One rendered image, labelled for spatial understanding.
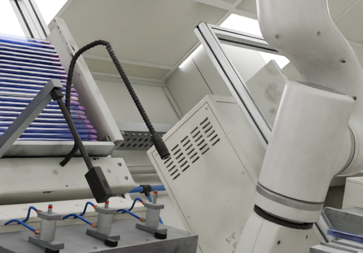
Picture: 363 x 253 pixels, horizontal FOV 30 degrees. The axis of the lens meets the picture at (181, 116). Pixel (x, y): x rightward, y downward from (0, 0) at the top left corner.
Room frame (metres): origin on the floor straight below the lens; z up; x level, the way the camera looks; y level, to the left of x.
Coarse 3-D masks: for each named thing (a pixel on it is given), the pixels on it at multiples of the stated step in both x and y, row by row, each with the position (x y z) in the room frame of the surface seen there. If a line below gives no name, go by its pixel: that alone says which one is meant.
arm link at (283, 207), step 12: (264, 192) 0.79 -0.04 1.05; (264, 204) 0.79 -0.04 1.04; (276, 204) 0.78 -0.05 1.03; (288, 204) 0.78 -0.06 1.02; (300, 204) 0.78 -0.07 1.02; (312, 204) 0.79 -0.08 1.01; (276, 216) 0.80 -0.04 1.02; (288, 216) 0.79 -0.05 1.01; (300, 216) 0.79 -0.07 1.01; (312, 216) 0.80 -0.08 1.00
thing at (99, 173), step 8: (96, 168) 0.82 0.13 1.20; (88, 176) 0.82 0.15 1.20; (96, 176) 0.81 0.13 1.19; (104, 176) 0.82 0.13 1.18; (96, 184) 0.82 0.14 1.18; (104, 184) 0.82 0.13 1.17; (96, 192) 0.82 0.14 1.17; (104, 192) 0.81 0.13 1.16; (112, 192) 0.82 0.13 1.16; (96, 200) 0.82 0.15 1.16; (104, 200) 0.83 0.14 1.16
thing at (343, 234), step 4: (328, 232) 1.31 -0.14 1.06; (332, 232) 1.31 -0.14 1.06; (336, 232) 1.30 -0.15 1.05; (340, 232) 1.30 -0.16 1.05; (344, 232) 1.30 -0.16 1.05; (348, 232) 1.30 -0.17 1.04; (336, 236) 1.30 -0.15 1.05; (340, 236) 1.30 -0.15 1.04; (344, 236) 1.30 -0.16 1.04; (348, 236) 1.29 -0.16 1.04; (352, 236) 1.29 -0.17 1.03; (356, 236) 1.29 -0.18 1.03; (360, 236) 1.28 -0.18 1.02; (352, 240) 1.29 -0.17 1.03; (356, 240) 1.29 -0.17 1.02; (360, 240) 1.28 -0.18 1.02
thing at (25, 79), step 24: (0, 48) 1.04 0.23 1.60; (24, 48) 1.10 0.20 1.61; (48, 48) 1.15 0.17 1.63; (0, 72) 1.03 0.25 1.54; (24, 72) 1.07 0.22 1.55; (48, 72) 1.12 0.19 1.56; (0, 96) 1.01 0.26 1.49; (24, 96) 1.05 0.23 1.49; (72, 96) 1.15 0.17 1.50; (0, 120) 0.99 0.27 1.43; (48, 120) 1.08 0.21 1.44
